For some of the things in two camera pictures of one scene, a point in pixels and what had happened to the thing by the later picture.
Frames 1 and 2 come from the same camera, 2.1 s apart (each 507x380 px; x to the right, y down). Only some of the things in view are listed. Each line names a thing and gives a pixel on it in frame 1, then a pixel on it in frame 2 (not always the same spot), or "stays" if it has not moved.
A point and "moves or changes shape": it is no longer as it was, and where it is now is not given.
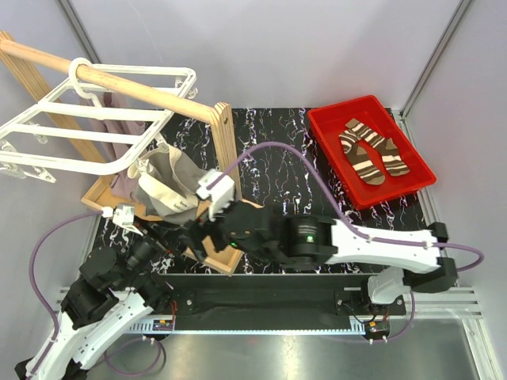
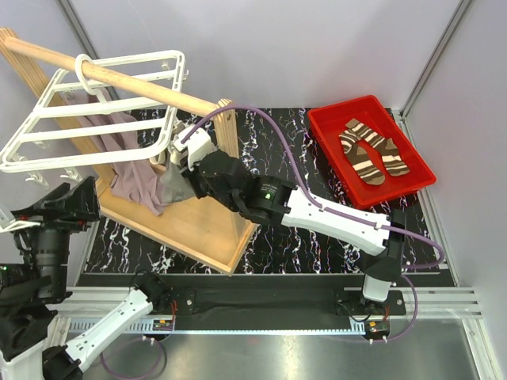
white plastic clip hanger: [98, 121] moves or changes shape
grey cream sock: [169, 181] moves or changes shape
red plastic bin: [329, 122] stays
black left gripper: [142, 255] to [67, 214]
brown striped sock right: [387, 148] stays
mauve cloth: [120, 182] to [137, 183]
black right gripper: [212, 227] to [192, 175]
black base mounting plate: [275, 297] stays
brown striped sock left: [361, 159] stays
